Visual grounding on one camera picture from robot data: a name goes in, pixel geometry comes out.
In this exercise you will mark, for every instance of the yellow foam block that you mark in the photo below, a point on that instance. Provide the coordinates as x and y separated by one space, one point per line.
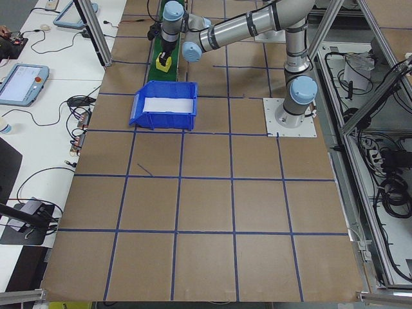
162 66

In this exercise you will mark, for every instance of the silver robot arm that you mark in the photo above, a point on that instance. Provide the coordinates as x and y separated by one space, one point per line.
238 25

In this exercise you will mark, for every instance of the person hand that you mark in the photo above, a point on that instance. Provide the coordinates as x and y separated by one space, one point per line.
4 31

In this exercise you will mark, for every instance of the green conveyor belt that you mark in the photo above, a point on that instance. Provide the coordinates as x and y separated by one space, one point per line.
162 75

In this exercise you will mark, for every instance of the blue plastic storage bin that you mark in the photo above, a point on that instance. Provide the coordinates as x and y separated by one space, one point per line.
161 120

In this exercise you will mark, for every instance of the black power brick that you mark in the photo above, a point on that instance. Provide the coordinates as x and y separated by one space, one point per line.
87 33

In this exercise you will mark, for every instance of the grey-blue teach pendant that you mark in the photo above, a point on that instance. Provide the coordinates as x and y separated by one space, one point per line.
75 13
21 84

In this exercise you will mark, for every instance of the small electronics board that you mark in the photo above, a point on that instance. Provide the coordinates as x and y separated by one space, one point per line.
78 142
84 119

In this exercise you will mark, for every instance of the white desk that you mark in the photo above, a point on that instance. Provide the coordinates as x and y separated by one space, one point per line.
48 154

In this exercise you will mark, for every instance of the white bag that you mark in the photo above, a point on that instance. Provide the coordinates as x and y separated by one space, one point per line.
357 69

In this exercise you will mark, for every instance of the black dock device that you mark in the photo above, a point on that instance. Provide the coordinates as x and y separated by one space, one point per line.
35 207

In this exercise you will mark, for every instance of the black pole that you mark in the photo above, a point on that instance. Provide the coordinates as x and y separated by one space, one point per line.
19 215

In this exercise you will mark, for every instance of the black power strip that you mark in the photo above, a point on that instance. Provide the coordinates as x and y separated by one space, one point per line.
384 157

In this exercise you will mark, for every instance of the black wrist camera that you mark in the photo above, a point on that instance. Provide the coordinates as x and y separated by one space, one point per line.
154 33

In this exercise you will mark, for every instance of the aluminium profile post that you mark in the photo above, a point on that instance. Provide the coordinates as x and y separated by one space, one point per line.
96 35

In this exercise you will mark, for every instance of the white square base plate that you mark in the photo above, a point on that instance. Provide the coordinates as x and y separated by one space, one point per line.
299 128
267 37

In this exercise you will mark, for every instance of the V-shaped metal bar frame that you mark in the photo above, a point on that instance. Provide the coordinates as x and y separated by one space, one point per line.
351 180

